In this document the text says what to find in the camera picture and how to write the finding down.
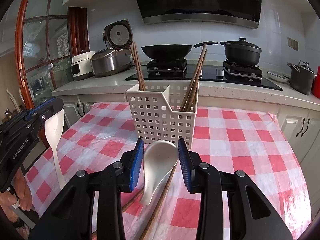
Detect black glass gas stove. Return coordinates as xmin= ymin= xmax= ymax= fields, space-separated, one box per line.
xmin=125 ymin=59 xmax=284 ymax=91

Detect white base cabinets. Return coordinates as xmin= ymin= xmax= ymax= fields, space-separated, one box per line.
xmin=57 ymin=102 xmax=319 ymax=231

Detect left hand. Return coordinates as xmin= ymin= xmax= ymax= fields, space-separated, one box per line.
xmin=0 ymin=168 xmax=32 ymax=223

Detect white small kitchen appliance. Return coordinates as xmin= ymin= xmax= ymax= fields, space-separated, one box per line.
xmin=71 ymin=51 xmax=95 ymax=81

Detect black range hood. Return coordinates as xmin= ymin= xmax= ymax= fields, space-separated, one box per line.
xmin=136 ymin=0 xmax=262 ymax=29

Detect small plate on counter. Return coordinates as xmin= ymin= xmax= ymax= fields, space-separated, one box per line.
xmin=267 ymin=72 xmax=289 ymax=83

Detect black lidded casserole pot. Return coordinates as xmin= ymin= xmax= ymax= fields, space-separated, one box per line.
xmin=220 ymin=37 xmax=262 ymax=66

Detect black wok with handle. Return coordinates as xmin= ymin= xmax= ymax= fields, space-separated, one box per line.
xmin=141 ymin=41 xmax=219 ymax=61

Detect white perforated plastic basket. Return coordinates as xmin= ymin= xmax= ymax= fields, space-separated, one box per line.
xmin=126 ymin=80 xmax=197 ymax=149

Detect white ceramic spoon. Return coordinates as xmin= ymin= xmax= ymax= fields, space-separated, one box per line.
xmin=44 ymin=109 xmax=66 ymax=189
xmin=140 ymin=140 xmax=178 ymax=205

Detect grey lidded stock pot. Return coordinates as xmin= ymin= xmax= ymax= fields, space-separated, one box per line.
xmin=287 ymin=61 xmax=316 ymax=95

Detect wall power socket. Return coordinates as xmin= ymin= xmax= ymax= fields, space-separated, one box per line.
xmin=287 ymin=37 xmax=299 ymax=51

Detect silver open rice cooker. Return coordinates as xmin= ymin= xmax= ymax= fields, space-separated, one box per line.
xmin=91 ymin=20 xmax=133 ymax=77

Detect red thermos jug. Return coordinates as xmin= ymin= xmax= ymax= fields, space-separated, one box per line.
xmin=311 ymin=67 xmax=320 ymax=99

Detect red framed glass door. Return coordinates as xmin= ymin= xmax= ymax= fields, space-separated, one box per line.
xmin=0 ymin=0 xmax=91 ymax=148

